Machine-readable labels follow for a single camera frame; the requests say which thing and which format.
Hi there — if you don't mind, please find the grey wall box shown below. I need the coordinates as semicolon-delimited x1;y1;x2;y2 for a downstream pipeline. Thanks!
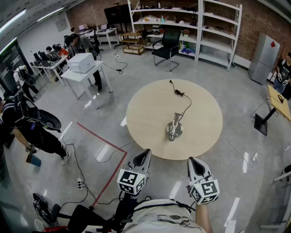
55;19;68;32

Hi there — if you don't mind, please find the black power cord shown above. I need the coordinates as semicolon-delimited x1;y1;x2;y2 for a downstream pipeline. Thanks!
169;79;192;115

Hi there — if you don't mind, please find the white box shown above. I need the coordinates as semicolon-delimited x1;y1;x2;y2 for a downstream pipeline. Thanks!
68;52;96;74

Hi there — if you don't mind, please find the small white table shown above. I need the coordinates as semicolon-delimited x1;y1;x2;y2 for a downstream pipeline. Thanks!
60;60;113;110

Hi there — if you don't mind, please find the grey refrigerator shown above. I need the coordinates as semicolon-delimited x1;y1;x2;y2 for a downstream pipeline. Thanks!
248;32;281;86

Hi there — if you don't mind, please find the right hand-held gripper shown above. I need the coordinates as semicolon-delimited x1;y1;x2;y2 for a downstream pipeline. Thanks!
186;156;221;205

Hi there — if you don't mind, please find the black stool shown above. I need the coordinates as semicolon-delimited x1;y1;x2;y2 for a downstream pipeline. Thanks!
50;203;119;233

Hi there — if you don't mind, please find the black floor cable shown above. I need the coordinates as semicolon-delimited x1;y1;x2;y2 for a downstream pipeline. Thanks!
59;129;121;206

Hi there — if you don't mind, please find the white table with black equipment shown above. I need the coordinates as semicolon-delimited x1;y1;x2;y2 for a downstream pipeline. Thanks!
30;55;69;86

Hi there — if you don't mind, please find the silver desk lamp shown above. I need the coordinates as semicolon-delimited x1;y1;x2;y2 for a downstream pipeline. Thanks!
165;112;184;142

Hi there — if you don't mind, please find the red floor tape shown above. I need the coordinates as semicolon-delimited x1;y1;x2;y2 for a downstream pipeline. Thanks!
76;122;128;207

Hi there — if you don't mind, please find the black office chair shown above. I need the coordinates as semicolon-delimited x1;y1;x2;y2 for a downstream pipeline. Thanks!
151;27;183;72

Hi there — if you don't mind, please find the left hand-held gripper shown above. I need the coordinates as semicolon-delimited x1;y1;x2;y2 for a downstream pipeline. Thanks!
116;148;152;196

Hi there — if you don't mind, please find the wide white shelving unit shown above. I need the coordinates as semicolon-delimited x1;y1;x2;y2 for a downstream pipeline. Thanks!
127;0;203;62

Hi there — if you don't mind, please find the narrow white shelving unit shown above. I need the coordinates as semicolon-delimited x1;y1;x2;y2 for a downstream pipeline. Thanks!
196;0;243;71

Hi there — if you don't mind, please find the long white desk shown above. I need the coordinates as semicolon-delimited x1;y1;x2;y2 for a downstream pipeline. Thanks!
84;27;120;50

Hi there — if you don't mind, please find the black cable with adapter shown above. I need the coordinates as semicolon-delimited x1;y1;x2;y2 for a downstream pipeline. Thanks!
114;51;128;74

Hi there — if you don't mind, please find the person's left forearm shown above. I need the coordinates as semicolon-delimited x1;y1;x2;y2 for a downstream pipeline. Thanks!
115;192;140;225

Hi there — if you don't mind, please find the grey floor cable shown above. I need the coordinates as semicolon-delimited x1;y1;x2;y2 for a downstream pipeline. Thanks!
220;133;268;169

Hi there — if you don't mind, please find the black equipment bundle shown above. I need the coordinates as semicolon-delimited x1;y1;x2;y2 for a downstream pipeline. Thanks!
32;192;55;224

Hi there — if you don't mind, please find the black round pan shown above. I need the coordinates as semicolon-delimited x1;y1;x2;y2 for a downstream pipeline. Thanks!
38;109;62;132

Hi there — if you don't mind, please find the black television screen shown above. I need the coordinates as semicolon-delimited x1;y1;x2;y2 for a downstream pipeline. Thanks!
103;4;133;26

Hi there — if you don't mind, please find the wooden frame cart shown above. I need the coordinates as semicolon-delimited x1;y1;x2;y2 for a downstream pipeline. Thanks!
120;32;145;56

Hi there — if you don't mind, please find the person's white printed shirt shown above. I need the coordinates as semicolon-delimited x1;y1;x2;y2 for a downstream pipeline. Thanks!
122;198;206;233

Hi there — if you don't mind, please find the white floor cable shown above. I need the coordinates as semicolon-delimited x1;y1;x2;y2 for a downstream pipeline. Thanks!
80;140;135;164

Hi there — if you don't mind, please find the person's right forearm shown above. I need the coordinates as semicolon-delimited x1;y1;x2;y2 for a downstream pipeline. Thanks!
195;203;214;233

